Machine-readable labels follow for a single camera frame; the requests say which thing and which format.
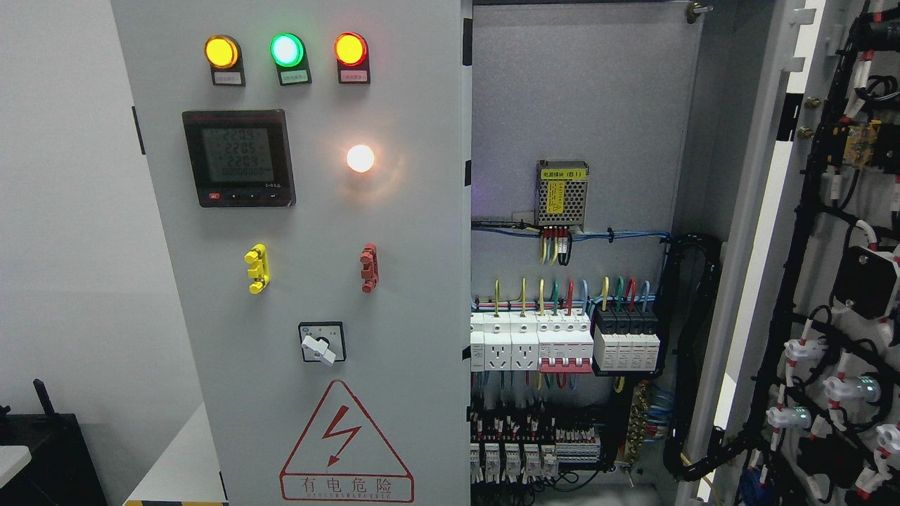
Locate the grey cabinet door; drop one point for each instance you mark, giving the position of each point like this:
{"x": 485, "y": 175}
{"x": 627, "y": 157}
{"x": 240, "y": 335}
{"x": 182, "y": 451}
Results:
{"x": 405, "y": 341}
{"x": 815, "y": 411}

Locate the red terminal connector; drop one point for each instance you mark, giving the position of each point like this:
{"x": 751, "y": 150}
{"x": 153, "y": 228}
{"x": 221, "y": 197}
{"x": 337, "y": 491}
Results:
{"x": 369, "y": 268}

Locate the metal mesh power supply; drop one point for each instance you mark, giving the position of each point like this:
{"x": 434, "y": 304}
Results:
{"x": 561, "y": 193}

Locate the white glowing lamp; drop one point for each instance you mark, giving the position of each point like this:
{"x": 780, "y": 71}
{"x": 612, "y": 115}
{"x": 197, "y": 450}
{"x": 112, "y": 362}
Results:
{"x": 360, "y": 158}

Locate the white socket breaker row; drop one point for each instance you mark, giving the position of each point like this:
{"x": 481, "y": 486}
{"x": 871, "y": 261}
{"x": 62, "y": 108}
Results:
{"x": 548, "y": 342}

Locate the yellow terminal connector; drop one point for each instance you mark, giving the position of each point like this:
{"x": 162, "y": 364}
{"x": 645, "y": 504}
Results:
{"x": 258, "y": 269}

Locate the black white surge protector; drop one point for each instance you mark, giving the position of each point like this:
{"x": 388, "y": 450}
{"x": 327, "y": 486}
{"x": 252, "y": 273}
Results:
{"x": 625, "y": 343}

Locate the lower relay terminal row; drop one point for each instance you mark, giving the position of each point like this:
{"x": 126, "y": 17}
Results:
{"x": 514, "y": 448}

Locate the red indicator lamp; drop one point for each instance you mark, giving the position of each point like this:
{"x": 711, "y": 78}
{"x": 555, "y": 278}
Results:
{"x": 352, "y": 58}

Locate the black digital power meter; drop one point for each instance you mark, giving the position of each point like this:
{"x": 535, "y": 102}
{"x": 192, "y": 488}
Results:
{"x": 240, "y": 158}

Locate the red electric hazard sign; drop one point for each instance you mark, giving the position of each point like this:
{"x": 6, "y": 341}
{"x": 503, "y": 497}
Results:
{"x": 343, "y": 456}

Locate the green indicator lamp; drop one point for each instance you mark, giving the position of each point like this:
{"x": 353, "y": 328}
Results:
{"x": 290, "y": 58}

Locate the yellow indicator lamp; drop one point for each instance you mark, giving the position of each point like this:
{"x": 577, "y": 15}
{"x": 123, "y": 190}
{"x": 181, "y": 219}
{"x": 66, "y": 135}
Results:
{"x": 225, "y": 60}

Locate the black box at left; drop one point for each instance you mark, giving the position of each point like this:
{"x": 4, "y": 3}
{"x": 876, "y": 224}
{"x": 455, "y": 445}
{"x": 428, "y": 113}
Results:
{"x": 57, "y": 468}

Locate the white rotary selector switch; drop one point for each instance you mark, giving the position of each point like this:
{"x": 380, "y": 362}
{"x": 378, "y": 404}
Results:
{"x": 322, "y": 342}

